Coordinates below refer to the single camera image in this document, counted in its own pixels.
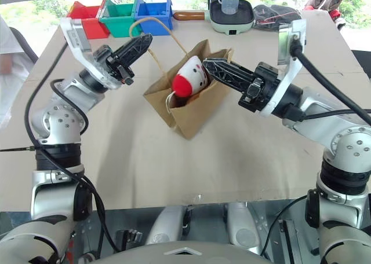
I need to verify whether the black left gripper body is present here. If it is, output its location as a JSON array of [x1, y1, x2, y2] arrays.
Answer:
[[92, 45, 136, 86]]

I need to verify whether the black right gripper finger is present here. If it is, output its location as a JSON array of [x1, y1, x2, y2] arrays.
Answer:
[[202, 57, 257, 79], [203, 65, 254, 93]]

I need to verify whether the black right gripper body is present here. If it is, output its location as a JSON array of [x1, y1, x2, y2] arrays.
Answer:
[[238, 61, 281, 113]]

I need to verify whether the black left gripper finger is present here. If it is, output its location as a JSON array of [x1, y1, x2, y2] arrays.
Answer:
[[121, 46, 151, 69], [113, 33, 154, 61]]

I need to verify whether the white and red plush toy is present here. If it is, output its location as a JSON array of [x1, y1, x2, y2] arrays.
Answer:
[[171, 55, 210, 98]]

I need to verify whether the brown paper bag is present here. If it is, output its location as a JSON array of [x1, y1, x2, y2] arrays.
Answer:
[[129, 17, 233, 140]]

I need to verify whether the green plastic bin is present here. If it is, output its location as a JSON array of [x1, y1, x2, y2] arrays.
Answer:
[[98, 0, 143, 38]]

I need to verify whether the red plastic bin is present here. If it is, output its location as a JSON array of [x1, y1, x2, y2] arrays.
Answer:
[[66, 1, 111, 40]]

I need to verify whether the blue plastic bin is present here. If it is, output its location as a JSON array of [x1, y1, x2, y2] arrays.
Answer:
[[133, 0, 174, 36]]

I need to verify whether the pale green electric skillet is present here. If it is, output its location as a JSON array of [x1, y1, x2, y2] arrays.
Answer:
[[173, 0, 256, 35]]

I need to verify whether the clear plastic measuring cup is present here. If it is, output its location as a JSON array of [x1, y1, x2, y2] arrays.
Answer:
[[216, 0, 243, 15]]

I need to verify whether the black cloth bundle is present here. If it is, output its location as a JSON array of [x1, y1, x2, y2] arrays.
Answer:
[[252, 3, 303, 31]]

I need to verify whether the person in white clothes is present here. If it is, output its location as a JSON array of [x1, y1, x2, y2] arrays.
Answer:
[[0, 14, 39, 129]]

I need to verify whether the red and white object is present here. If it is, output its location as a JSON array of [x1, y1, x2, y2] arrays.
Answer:
[[330, 9, 347, 30]]

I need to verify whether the beige table cloth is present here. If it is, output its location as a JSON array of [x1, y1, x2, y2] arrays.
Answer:
[[0, 10, 371, 212]]

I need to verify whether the thin black rod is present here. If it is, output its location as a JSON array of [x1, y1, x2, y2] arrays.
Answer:
[[0, 146, 37, 153]]

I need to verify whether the silver robot leg shell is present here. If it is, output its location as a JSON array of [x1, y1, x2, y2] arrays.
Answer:
[[227, 201, 261, 255], [144, 205, 190, 245]]

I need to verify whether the black metal clip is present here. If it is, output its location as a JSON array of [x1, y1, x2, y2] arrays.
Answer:
[[115, 229, 143, 251]]

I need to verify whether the silver robot torso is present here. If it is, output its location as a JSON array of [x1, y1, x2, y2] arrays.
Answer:
[[83, 240, 290, 264]]

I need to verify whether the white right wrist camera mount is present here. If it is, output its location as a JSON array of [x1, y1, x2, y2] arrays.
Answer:
[[257, 18, 307, 118]]

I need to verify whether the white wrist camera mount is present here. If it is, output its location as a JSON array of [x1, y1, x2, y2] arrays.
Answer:
[[257, 18, 307, 118], [60, 17, 123, 90]]

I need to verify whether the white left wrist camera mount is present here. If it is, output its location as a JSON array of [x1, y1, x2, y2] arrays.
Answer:
[[60, 17, 123, 90]]

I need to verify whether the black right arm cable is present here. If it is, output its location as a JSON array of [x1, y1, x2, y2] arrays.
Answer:
[[289, 38, 371, 126]]

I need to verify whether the thin black cable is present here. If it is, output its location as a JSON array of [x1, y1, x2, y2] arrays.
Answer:
[[260, 196, 310, 256]]

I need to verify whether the metal table frame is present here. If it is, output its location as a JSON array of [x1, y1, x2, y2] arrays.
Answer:
[[278, 217, 308, 264]]

